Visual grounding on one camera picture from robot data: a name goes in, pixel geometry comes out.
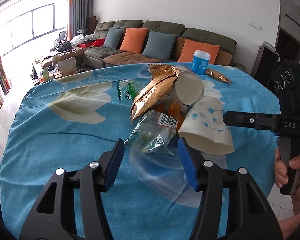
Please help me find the white dotted paper cup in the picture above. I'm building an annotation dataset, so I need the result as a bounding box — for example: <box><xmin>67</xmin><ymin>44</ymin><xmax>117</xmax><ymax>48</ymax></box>
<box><xmin>178</xmin><ymin>96</ymin><xmax>235</xmax><ymax>155</ymax></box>

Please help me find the plain white paper cup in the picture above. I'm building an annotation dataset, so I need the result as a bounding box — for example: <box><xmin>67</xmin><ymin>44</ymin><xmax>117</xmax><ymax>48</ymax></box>
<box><xmin>168</xmin><ymin>65</ymin><xmax>204</xmax><ymax>106</ymax></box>

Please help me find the clear plastic wrapper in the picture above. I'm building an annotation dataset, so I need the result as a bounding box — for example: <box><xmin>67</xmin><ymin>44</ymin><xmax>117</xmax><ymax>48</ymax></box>
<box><xmin>125</xmin><ymin>110</ymin><xmax>178</xmax><ymax>155</ymax></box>

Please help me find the gold foil snack bag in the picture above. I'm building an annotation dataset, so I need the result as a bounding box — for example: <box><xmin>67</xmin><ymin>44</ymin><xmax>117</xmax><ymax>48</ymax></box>
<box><xmin>130</xmin><ymin>64</ymin><xmax>180</xmax><ymax>122</ymax></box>

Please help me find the green white candy wrapper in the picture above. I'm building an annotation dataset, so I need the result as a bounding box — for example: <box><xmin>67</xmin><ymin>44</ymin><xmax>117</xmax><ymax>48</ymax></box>
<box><xmin>117</xmin><ymin>79</ymin><xmax>143</xmax><ymax>100</ymax></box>

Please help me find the person's right hand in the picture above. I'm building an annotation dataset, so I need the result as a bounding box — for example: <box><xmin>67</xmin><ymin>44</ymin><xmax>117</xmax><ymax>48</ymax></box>
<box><xmin>274</xmin><ymin>148</ymin><xmax>300</xmax><ymax>187</ymax></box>

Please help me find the small gold snack packet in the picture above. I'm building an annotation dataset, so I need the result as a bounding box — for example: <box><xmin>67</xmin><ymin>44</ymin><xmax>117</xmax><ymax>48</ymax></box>
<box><xmin>205</xmin><ymin>68</ymin><xmax>232</xmax><ymax>84</ymax></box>

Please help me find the blue lidded coffee cup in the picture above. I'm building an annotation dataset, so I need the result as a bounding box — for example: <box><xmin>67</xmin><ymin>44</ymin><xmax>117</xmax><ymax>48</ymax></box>
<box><xmin>191</xmin><ymin>50</ymin><xmax>211</xmax><ymax>75</ymax></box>

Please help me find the orange cushion near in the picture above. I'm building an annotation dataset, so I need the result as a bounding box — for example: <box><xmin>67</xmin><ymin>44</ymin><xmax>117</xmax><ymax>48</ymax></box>
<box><xmin>176</xmin><ymin>38</ymin><xmax>220</xmax><ymax>65</ymax></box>

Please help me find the orange cushion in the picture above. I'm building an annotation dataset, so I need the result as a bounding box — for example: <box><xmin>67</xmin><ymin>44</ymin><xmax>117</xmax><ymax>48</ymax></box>
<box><xmin>176</xmin><ymin>38</ymin><xmax>220</xmax><ymax>65</ymax></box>
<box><xmin>120</xmin><ymin>28</ymin><xmax>148</xmax><ymax>54</ymax></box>

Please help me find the blue floral tablecloth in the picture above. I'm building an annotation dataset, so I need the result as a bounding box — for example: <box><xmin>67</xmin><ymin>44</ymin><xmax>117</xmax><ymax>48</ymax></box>
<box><xmin>0</xmin><ymin>63</ymin><xmax>280</xmax><ymax>239</ymax></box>

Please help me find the grey-blue cushion near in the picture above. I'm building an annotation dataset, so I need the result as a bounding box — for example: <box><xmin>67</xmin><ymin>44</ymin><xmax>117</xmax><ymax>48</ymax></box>
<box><xmin>142</xmin><ymin>30</ymin><xmax>176</xmax><ymax>61</ymax></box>

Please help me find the grey-blue cushion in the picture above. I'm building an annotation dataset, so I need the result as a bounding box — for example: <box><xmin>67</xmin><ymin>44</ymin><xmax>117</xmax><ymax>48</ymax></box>
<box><xmin>142</xmin><ymin>30</ymin><xmax>176</xmax><ymax>61</ymax></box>
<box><xmin>103</xmin><ymin>27</ymin><xmax>124</xmax><ymax>50</ymax></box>

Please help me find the green sectional sofa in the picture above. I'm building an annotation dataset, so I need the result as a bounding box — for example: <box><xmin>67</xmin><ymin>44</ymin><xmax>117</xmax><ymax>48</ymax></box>
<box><xmin>41</xmin><ymin>19</ymin><xmax>246</xmax><ymax>74</ymax></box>

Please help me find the orange cushion far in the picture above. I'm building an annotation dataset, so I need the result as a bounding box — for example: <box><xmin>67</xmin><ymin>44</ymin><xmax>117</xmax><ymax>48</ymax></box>
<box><xmin>120</xmin><ymin>28</ymin><xmax>148</xmax><ymax>54</ymax></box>

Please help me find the grey-blue cushion far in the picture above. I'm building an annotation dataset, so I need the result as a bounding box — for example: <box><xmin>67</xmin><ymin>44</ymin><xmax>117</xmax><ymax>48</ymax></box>
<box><xmin>103</xmin><ymin>27</ymin><xmax>124</xmax><ymax>50</ymax></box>

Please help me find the cluttered coffee table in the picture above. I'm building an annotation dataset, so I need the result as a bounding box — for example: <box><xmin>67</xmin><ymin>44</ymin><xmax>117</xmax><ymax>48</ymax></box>
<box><xmin>31</xmin><ymin>57</ymin><xmax>84</xmax><ymax>86</ymax></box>

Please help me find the right orange grey curtain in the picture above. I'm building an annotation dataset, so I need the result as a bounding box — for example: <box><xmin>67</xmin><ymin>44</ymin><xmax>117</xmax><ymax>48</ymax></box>
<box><xmin>68</xmin><ymin>0</ymin><xmax>93</xmax><ymax>40</ymax></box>

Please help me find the large window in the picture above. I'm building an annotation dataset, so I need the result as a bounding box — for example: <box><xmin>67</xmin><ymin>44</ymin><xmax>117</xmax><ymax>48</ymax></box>
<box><xmin>0</xmin><ymin>3</ymin><xmax>69</xmax><ymax>55</ymax></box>

